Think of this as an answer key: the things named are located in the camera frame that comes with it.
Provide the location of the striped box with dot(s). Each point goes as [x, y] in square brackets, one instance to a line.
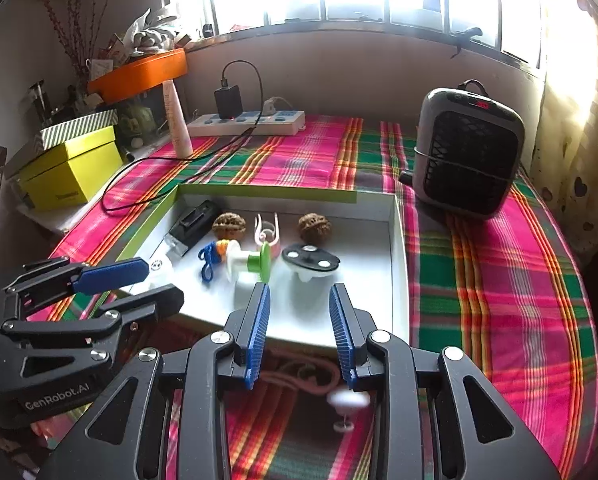
[79, 124]

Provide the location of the pink and white clip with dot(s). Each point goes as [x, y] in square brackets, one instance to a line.
[275, 249]

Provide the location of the shallow green and white box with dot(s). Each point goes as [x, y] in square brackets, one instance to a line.
[359, 260]

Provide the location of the small white round disc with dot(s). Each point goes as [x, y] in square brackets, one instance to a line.
[160, 271]

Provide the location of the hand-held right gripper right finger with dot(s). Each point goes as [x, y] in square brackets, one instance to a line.
[341, 335]

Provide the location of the orange container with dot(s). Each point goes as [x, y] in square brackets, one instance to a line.
[139, 72]

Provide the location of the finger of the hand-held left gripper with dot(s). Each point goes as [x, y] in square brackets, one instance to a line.
[154, 300]
[114, 274]

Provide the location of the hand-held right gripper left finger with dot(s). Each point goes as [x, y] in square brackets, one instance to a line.
[258, 330]

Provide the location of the white mushroom-shaped knob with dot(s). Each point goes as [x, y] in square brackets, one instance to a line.
[349, 400]

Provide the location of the brown walnut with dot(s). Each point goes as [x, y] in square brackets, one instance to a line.
[315, 227]
[227, 226]

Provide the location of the cream patterned curtain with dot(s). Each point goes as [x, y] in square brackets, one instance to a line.
[574, 150]

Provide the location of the white and green spool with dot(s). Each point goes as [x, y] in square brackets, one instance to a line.
[241, 260]

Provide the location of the black pocket flashlight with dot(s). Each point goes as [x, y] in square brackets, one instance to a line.
[194, 225]

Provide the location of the plaid blanket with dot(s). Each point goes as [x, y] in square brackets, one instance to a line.
[504, 310]

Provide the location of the white plastic bag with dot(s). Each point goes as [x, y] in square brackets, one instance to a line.
[149, 30]

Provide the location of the black charger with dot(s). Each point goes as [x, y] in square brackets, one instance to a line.
[228, 102]

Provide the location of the white cosmetic tube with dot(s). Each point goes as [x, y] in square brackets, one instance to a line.
[179, 125]

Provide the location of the white plug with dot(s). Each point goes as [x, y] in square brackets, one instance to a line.
[271, 106]

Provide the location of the dark glass container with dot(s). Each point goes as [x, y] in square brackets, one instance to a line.
[144, 110]

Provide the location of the black disc with metal buttons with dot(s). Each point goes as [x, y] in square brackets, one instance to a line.
[309, 257]

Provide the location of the grey space heater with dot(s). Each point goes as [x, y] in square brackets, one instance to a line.
[469, 155]

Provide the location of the white power strip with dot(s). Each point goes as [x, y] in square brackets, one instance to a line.
[279, 122]

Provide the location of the dried red branches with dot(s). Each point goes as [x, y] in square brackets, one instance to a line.
[74, 55]

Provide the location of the black hook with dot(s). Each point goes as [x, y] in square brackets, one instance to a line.
[469, 35]

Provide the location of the yellow-green box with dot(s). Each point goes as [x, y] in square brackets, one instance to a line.
[74, 170]

